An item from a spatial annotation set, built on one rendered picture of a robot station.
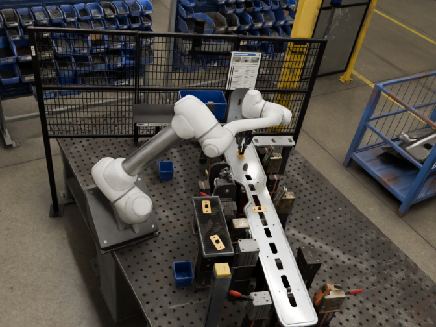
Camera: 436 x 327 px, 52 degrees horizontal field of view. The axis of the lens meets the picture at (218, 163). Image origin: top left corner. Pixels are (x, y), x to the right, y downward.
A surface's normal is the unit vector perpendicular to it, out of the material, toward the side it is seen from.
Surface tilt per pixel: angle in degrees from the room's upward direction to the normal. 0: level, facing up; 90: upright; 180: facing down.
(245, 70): 90
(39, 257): 0
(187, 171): 0
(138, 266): 0
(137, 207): 49
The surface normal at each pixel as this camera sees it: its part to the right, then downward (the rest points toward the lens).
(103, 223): 0.43, -0.17
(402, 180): 0.13, -0.76
